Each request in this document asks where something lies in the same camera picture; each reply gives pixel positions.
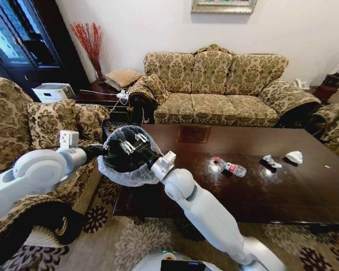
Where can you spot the white robot front shell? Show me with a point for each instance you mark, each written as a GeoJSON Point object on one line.
{"type": "Point", "coordinates": [260, 251]}

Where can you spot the large floral armchair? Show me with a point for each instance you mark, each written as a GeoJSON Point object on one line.
{"type": "Point", "coordinates": [5, 124]}

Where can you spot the floral square cushion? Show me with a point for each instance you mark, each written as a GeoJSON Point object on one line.
{"type": "Point", "coordinates": [49, 121]}

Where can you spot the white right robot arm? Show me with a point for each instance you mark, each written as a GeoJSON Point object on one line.
{"type": "Point", "coordinates": [209, 209]}

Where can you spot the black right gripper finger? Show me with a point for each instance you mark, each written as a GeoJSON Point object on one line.
{"type": "Point", "coordinates": [140, 138]}
{"type": "Point", "coordinates": [128, 146]}

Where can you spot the floral patterned rug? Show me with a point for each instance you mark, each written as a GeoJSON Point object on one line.
{"type": "Point", "coordinates": [124, 242]}

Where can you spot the crumpled silver black wrapper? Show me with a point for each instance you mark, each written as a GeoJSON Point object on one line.
{"type": "Point", "coordinates": [271, 161]}

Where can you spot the white storage box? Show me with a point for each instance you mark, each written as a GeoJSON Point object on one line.
{"type": "Point", "coordinates": [51, 92]}

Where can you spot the crumpled white tissue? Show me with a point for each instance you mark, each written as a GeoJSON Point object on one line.
{"type": "Point", "coordinates": [294, 156]}

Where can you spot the dark glass-door cabinet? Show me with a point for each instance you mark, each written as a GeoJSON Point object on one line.
{"type": "Point", "coordinates": [31, 42]}

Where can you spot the small floral armchair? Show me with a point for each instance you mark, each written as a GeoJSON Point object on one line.
{"type": "Point", "coordinates": [334, 124]}

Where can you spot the silver framed picture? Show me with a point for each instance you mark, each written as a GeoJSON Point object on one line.
{"type": "Point", "coordinates": [223, 7]}

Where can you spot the floral three-seat sofa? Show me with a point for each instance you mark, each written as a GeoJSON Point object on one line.
{"type": "Point", "coordinates": [214, 107]}

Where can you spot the white power strip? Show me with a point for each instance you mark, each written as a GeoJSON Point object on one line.
{"type": "Point", "coordinates": [123, 94]}

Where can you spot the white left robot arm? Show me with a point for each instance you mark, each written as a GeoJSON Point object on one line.
{"type": "Point", "coordinates": [36, 172]}

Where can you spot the dark wooden side table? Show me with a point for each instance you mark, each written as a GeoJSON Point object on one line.
{"type": "Point", "coordinates": [96, 98]}

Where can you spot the beige woven cushion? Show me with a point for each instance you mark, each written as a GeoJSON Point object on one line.
{"type": "Point", "coordinates": [123, 79]}

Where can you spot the plastic bottle with red label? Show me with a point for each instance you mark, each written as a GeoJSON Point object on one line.
{"type": "Point", "coordinates": [233, 168]}

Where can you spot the green potted plant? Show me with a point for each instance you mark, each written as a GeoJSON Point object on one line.
{"type": "Point", "coordinates": [334, 79]}

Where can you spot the dark wooden coffee table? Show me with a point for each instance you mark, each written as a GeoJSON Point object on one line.
{"type": "Point", "coordinates": [271, 197]}

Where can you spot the red twig decoration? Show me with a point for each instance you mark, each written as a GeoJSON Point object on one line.
{"type": "Point", "coordinates": [90, 45]}

